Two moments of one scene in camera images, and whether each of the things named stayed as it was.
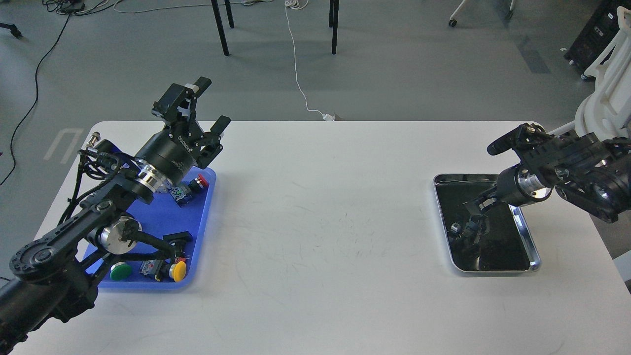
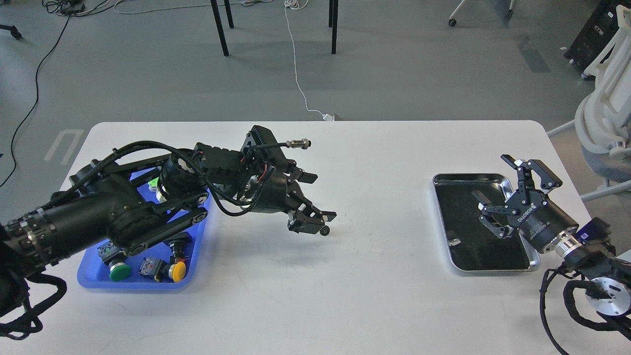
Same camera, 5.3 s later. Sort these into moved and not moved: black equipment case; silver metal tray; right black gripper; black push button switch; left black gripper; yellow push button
Moved: left black gripper; right black gripper
Not moved: silver metal tray; yellow push button; black push button switch; black equipment case
